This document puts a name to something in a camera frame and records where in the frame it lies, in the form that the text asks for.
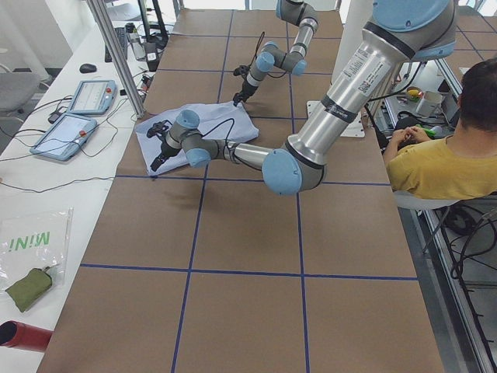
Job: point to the lower blue teach pendant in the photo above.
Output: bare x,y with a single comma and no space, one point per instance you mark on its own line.
65,137

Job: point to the red cylinder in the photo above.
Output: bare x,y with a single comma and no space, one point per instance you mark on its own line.
24,337

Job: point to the black power adapter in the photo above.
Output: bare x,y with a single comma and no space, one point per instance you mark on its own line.
151,56

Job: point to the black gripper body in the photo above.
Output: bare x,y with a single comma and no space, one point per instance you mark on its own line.
165,148
246,88

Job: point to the light blue striped shirt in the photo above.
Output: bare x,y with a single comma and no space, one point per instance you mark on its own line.
217,121

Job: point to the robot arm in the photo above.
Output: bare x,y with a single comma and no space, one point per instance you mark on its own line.
268,56
396,32

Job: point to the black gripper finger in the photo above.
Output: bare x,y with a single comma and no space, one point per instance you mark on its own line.
238,97
158,161

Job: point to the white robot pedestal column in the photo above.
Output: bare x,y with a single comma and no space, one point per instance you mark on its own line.
339,109

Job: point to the blue teach pendant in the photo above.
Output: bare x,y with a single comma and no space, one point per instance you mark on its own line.
93,97
65,137

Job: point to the aluminium frame post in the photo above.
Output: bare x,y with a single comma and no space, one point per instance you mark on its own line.
106,28

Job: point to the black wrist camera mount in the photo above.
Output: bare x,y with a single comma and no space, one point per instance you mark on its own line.
241,70
159,129

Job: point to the upper blue teach pendant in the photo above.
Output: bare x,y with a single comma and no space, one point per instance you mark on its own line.
93,97

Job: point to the black keyboard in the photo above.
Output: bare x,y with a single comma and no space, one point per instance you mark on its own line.
121,36

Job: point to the green folded cloth pouch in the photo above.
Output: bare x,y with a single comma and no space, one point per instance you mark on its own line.
26,291

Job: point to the person in yellow shirt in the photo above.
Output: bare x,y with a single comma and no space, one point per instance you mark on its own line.
461,166

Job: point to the black computer mouse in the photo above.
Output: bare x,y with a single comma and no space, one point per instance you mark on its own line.
87,68

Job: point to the clear plastic MINI bag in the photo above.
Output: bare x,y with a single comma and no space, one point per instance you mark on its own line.
35,241

